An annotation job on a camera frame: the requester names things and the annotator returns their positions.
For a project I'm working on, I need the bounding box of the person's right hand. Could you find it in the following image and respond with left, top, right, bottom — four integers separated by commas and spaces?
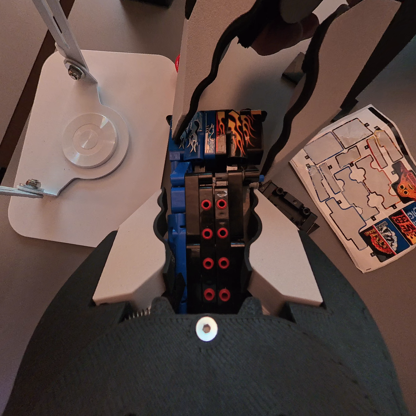
254, 14, 321, 56

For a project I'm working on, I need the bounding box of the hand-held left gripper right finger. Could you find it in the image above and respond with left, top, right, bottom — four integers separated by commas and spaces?
246, 188, 324, 316

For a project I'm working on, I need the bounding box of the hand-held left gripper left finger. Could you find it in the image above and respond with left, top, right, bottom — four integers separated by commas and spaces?
92, 188, 179, 309

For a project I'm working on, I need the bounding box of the black square tile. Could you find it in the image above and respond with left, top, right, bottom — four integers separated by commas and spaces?
282, 54, 307, 86

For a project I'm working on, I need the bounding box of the blue black toy brick truck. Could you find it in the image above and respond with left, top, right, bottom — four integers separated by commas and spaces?
166, 109, 320, 314

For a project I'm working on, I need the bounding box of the sticker sheet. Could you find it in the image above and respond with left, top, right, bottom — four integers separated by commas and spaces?
289, 104, 416, 273

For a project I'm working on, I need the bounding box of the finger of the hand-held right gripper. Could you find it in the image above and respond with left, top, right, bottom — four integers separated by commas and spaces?
261, 0, 402, 179
172, 0, 281, 145

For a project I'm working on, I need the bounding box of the white book stand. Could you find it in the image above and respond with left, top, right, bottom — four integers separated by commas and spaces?
0, 0, 177, 247

